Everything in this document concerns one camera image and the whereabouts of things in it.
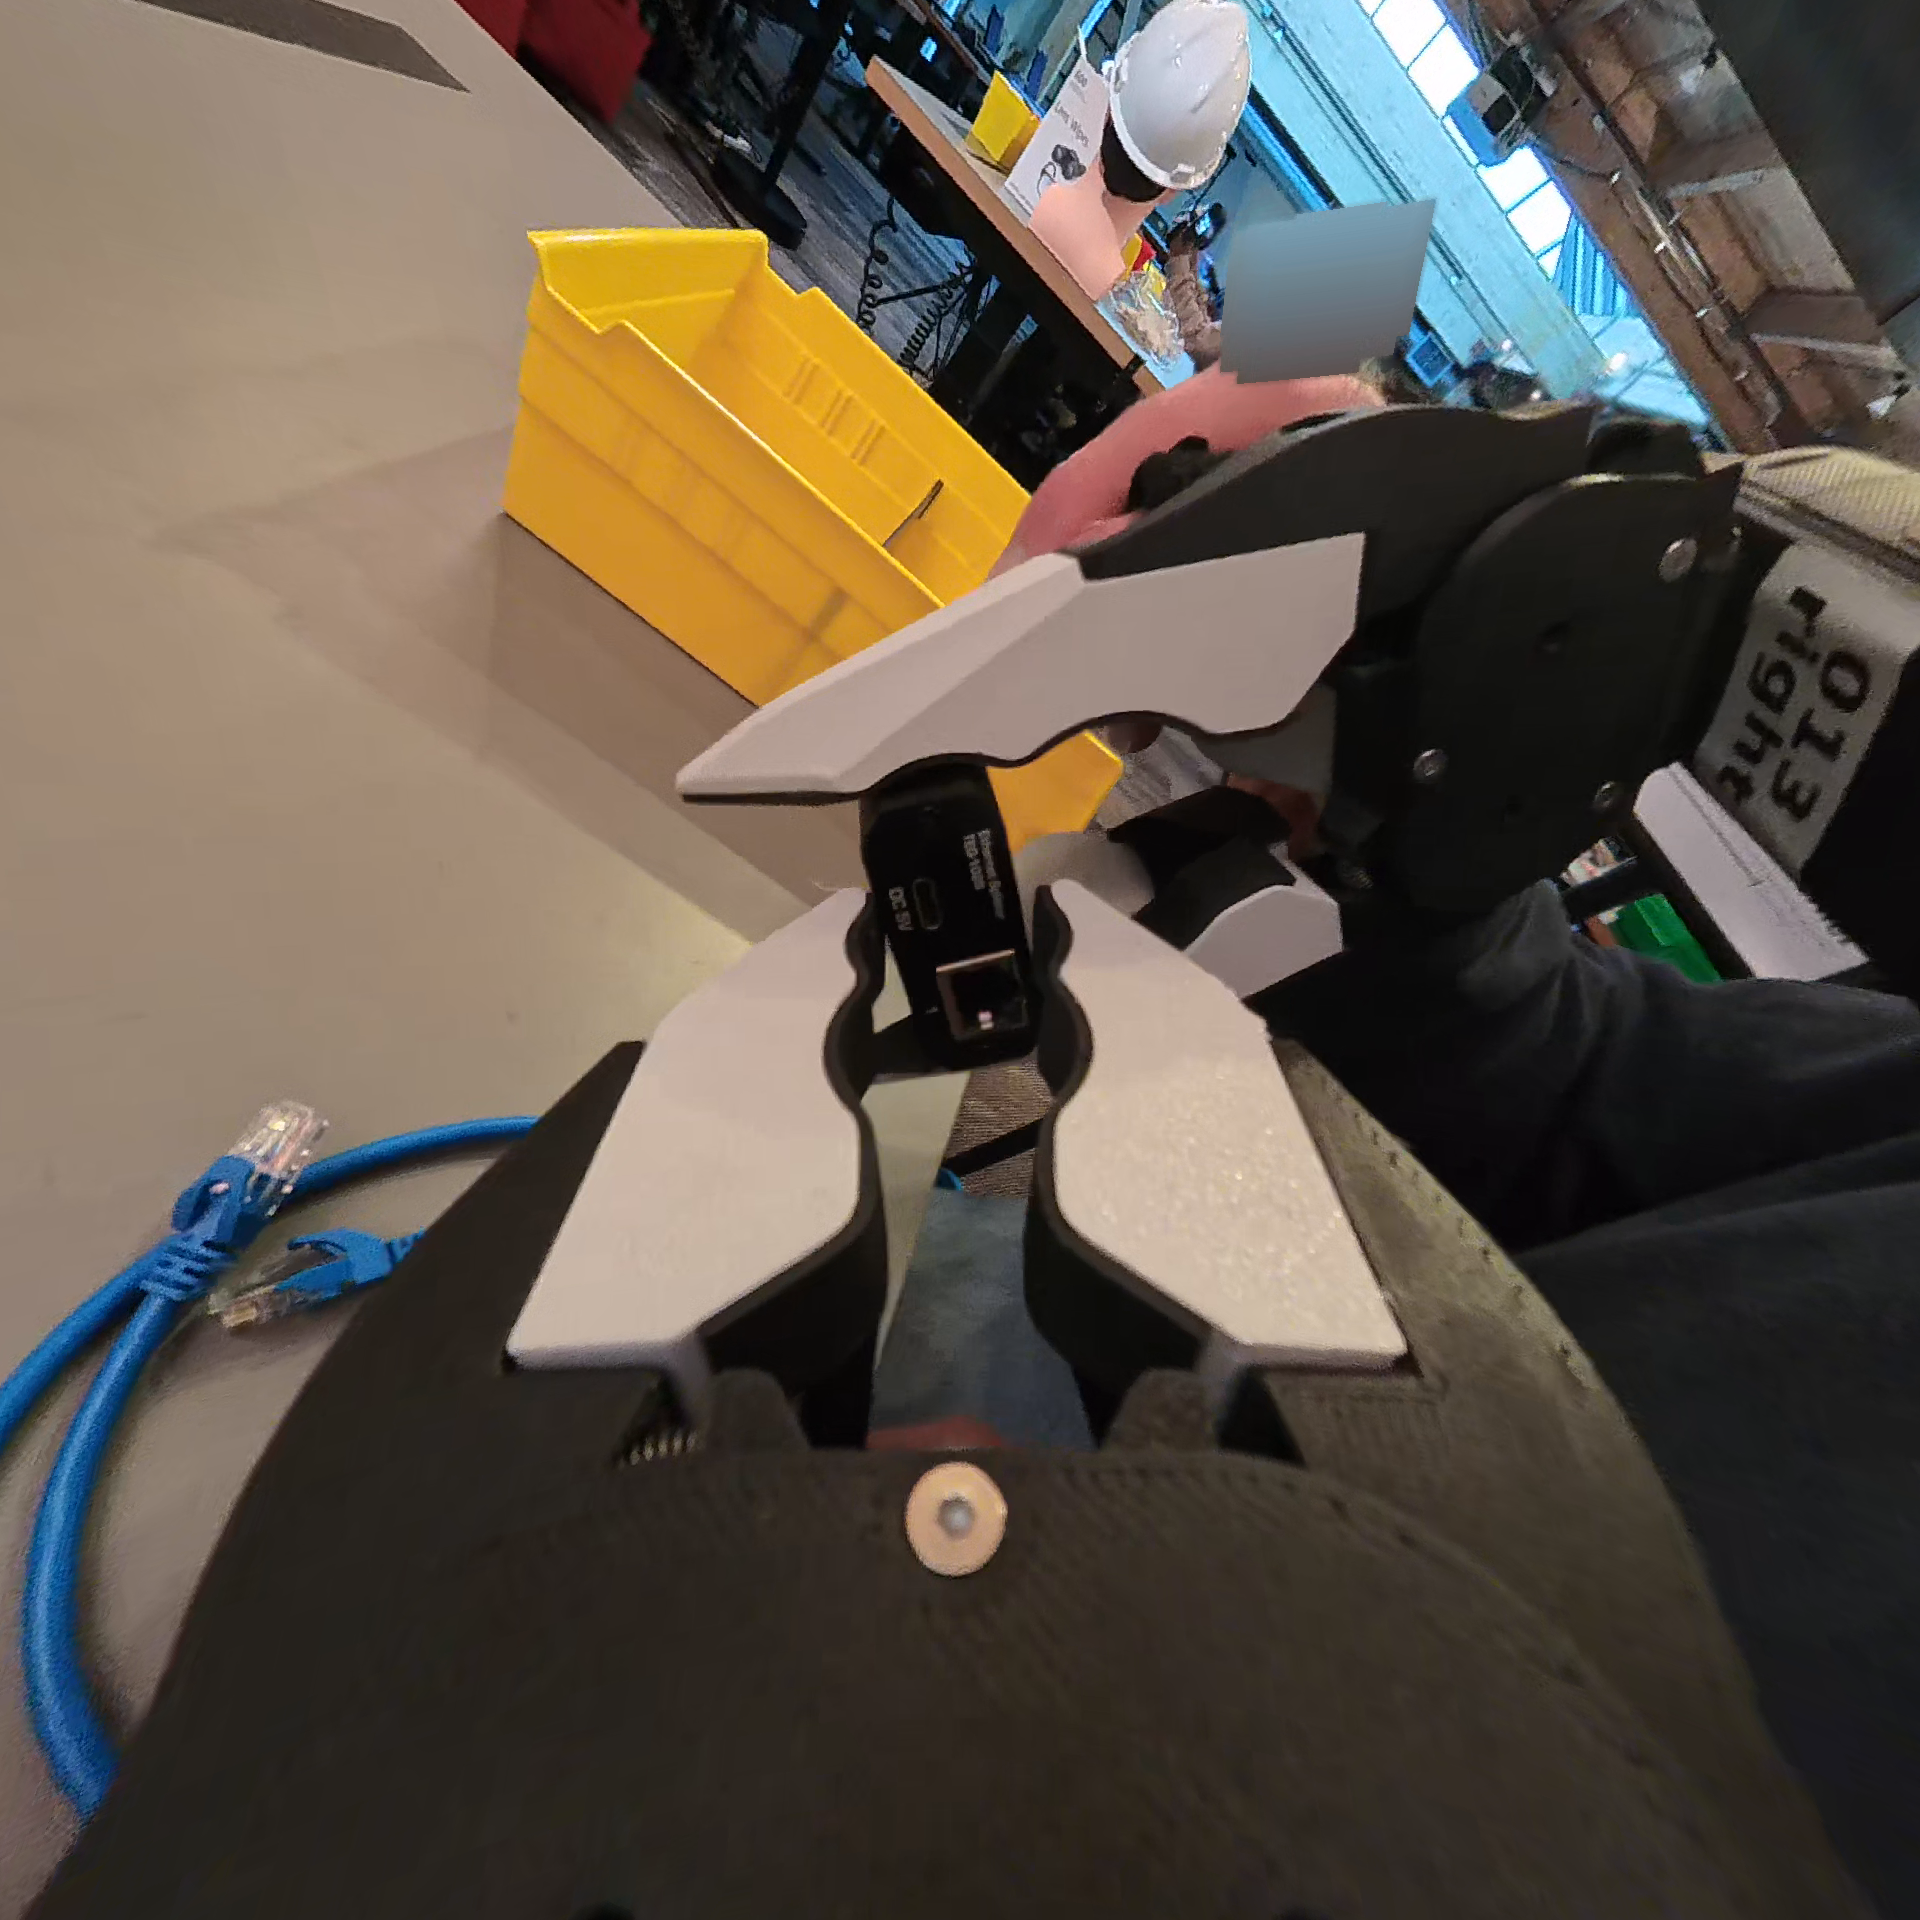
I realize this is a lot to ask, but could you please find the black ethernet splitter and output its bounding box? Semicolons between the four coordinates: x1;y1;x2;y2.
856;757;1052;1071

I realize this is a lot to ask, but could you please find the wooden workbench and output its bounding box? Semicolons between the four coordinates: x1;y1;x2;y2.
867;57;1172;393

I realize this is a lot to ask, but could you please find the blue ethernet cable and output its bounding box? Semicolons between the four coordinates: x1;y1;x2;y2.
0;1101;541;1825

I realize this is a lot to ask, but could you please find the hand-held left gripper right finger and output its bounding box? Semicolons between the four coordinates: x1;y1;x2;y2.
1027;877;1412;1451

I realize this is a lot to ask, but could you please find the white hard hat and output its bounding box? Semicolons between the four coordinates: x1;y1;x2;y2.
1102;0;1254;189

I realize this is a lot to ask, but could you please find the red plastic bin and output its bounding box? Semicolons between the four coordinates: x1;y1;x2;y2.
457;0;653;121

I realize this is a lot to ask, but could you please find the person's leg in jeans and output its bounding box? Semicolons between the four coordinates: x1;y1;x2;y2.
870;1184;1097;1453

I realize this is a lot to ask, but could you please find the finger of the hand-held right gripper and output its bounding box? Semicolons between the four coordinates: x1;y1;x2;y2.
672;529;1369;812
1027;796;1347;1004

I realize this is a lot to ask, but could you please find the person's right forearm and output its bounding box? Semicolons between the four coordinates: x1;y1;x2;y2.
1260;884;1920;1249

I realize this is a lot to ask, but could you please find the yellow plastic bin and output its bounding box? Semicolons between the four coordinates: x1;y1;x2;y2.
503;225;1126;858

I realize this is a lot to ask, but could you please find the green plastic bin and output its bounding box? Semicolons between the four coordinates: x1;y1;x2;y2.
1597;892;1718;986

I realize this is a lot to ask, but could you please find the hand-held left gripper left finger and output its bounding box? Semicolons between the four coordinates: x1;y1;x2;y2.
503;884;889;1451

